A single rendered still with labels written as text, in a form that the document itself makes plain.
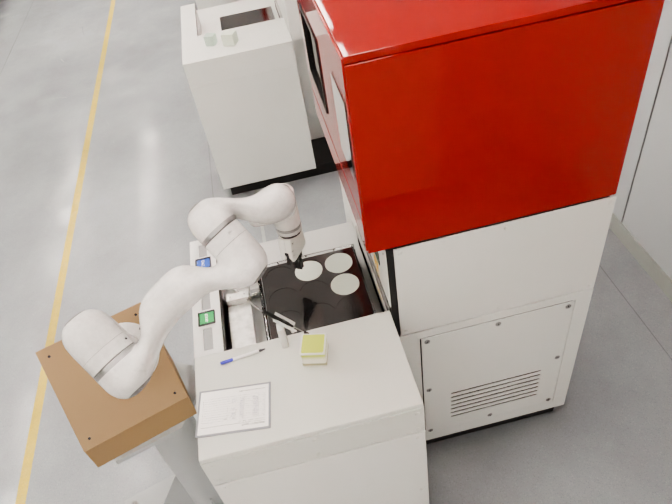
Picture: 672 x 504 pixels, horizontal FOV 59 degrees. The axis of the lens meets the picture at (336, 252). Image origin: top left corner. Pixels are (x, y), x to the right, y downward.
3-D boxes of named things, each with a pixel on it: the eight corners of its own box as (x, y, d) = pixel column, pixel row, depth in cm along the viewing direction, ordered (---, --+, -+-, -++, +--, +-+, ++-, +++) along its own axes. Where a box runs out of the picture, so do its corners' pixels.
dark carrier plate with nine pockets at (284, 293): (352, 247, 218) (351, 246, 218) (375, 317, 193) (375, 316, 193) (260, 269, 216) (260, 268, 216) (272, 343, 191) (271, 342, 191)
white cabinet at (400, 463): (370, 343, 297) (352, 221, 241) (431, 539, 228) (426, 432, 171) (244, 374, 293) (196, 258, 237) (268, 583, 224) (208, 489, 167)
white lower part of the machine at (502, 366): (489, 282, 315) (498, 155, 259) (562, 415, 256) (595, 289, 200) (360, 313, 311) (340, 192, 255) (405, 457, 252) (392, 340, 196)
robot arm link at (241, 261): (86, 352, 146) (132, 400, 147) (65, 363, 134) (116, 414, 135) (233, 213, 147) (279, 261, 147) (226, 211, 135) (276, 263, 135)
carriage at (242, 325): (249, 282, 218) (247, 277, 216) (260, 362, 192) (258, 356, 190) (227, 287, 218) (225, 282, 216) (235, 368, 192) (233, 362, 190)
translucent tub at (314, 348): (329, 346, 179) (326, 332, 174) (328, 367, 173) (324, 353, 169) (305, 347, 180) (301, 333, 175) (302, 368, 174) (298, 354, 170)
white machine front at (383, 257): (347, 190, 254) (334, 108, 227) (400, 336, 196) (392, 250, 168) (340, 192, 254) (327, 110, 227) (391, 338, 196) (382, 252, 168)
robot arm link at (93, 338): (116, 388, 156) (103, 394, 133) (66, 337, 156) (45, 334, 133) (152, 355, 160) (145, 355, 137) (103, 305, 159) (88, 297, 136)
